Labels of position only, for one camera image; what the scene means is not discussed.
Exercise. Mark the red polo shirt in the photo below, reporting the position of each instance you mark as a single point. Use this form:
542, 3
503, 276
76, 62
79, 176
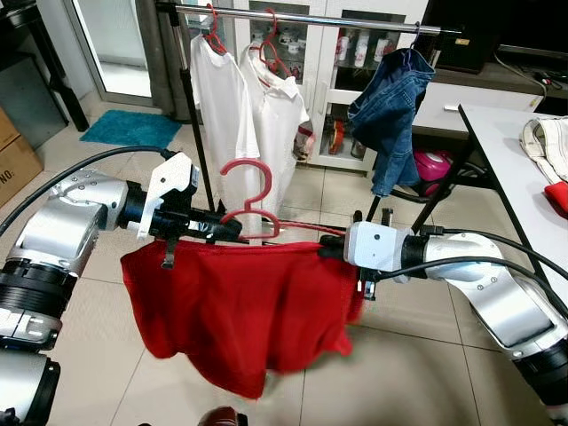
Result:
240, 311

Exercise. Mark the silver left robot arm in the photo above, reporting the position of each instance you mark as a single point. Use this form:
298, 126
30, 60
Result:
62, 231

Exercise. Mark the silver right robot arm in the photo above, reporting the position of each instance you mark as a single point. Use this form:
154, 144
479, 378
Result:
497, 306

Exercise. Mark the red hanger of polo shirt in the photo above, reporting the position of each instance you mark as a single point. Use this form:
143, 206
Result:
269, 49

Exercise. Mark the red hanger of T-shirt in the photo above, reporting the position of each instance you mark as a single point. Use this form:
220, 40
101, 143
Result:
213, 40

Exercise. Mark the dark jeans hanger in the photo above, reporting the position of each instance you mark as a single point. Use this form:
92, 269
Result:
415, 43

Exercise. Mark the red printed box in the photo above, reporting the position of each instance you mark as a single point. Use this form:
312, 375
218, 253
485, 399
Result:
339, 138

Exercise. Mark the white T-shirt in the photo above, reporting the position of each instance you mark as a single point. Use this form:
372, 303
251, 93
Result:
217, 115

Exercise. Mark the teal rug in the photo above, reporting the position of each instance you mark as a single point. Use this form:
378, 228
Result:
129, 129

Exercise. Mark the white polo shirt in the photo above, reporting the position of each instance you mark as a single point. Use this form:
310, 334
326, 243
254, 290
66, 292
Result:
280, 124

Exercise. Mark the pink round appliance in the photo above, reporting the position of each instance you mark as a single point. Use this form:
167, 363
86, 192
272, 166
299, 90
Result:
433, 169

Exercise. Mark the blue denim jeans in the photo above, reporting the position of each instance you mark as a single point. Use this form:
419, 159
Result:
390, 115

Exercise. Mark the white glass-door cabinet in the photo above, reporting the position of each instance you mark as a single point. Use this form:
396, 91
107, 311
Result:
321, 98

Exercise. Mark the beige shorts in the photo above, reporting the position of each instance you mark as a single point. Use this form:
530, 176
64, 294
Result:
546, 146

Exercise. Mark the printed cardboard box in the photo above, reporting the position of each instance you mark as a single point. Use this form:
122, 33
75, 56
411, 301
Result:
16, 169

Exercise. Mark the dark brown robot foot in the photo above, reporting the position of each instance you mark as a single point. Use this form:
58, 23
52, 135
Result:
222, 417

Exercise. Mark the grey table black legs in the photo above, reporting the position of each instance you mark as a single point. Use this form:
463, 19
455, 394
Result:
506, 160

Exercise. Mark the glass door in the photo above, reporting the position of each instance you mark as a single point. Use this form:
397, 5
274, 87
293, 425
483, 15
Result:
115, 44

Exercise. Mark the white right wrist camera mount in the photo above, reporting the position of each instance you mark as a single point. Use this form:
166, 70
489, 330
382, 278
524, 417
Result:
377, 247

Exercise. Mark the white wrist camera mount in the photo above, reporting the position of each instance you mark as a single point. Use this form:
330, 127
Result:
173, 177
377, 247

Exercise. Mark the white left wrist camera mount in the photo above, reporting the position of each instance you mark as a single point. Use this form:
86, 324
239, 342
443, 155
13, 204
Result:
173, 177

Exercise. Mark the black frame furniture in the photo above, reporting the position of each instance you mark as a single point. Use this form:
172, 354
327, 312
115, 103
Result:
27, 98

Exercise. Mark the black clothes rack silver rail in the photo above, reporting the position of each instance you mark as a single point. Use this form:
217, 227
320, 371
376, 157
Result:
355, 22

